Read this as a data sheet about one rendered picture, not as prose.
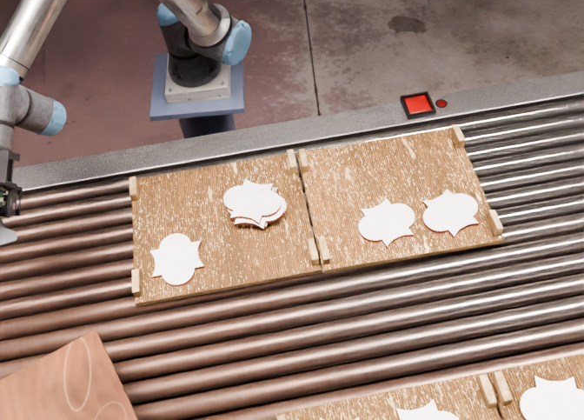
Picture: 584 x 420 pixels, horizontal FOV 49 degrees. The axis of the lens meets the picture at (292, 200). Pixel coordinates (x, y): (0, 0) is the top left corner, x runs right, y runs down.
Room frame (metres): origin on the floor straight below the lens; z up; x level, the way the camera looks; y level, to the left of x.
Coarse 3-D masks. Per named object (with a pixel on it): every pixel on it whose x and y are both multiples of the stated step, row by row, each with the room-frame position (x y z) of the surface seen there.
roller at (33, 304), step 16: (512, 208) 0.86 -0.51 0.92; (528, 208) 0.85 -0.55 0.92; (544, 208) 0.85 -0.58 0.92; (560, 208) 0.85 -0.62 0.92; (576, 208) 0.85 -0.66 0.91; (512, 224) 0.83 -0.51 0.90; (80, 288) 0.75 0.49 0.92; (96, 288) 0.75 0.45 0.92; (112, 288) 0.75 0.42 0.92; (128, 288) 0.74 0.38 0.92; (0, 304) 0.73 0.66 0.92; (16, 304) 0.73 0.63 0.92; (32, 304) 0.72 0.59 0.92; (48, 304) 0.72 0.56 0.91; (64, 304) 0.72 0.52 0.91; (80, 304) 0.72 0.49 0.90; (0, 320) 0.71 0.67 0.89
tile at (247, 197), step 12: (228, 192) 0.94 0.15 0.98; (240, 192) 0.94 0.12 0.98; (252, 192) 0.93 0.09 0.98; (264, 192) 0.93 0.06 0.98; (228, 204) 0.90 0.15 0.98; (240, 204) 0.90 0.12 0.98; (252, 204) 0.90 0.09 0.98; (264, 204) 0.89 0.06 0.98; (276, 204) 0.89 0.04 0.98; (240, 216) 0.87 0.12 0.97; (252, 216) 0.87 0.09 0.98; (264, 216) 0.87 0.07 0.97
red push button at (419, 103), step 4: (420, 96) 1.24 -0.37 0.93; (424, 96) 1.24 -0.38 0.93; (404, 100) 1.23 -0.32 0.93; (408, 100) 1.23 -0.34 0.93; (412, 100) 1.23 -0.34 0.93; (416, 100) 1.23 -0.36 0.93; (420, 100) 1.23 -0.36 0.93; (424, 100) 1.22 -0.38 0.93; (408, 104) 1.21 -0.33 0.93; (412, 104) 1.21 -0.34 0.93; (416, 104) 1.21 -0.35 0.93; (420, 104) 1.21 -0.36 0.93; (424, 104) 1.21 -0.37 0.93; (428, 104) 1.21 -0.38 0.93; (408, 108) 1.20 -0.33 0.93; (412, 108) 1.20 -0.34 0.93; (416, 108) 1.20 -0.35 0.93; (420, 108) 1.20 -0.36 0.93; (424, 108) 1.20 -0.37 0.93; (428, 108) 1.19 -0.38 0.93; (412, 112) 1.18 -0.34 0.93
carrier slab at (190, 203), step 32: (256, 160) 1.06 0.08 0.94; (160, 192) 0.99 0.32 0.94; (192, 192) 0.98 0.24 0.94; (224, 192) 0.97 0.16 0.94; (288, 192) 0.95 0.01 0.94; (160, 224) 0.89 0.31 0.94; (192, 224) 0.89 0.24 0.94; (224, 224) 0.88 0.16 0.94; (288, 224) 0.86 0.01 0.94; (224, 256) 0.79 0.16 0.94; (256, 256) 0.78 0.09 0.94; (288, 256) 0.77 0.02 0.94; (160, 288) 0.72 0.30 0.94; (192, 288) 0.72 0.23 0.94; (224, 288) 0.71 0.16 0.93
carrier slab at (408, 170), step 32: (320, 160) 1.04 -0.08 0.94; (352, 160) 1.03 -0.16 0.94; (384, 160) 1.02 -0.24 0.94; (416, 160) 1.01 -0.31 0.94; (448, 160) 1.00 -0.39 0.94; (320, 192) 0.94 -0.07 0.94; (352, 192) 0.93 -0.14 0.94; (384, 192) 0.93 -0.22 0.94; (416, 192) 0.92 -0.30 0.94; (480, 192) 0.90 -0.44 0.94; (320, 224) 0.85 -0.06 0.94; (352, 224) 0.84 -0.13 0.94; (416, 224) 0.83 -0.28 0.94; (480, 224) 0.81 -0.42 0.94; (320, 256) 0.77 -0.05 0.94; (352, 256) 0.76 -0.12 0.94; (384, 256) 0.75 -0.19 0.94; (416, 256) 0.75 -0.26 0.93
